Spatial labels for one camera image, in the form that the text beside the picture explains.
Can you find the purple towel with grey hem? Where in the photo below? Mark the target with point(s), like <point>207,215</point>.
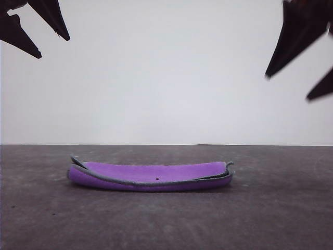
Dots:
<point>145,174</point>

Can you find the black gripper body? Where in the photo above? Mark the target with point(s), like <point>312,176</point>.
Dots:
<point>7,4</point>

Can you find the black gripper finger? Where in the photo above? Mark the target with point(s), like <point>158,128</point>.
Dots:
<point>304,26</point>
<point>323,88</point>
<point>49,15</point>
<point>18,34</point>

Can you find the grey table cloth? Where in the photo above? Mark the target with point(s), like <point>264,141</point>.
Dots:
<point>234,213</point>

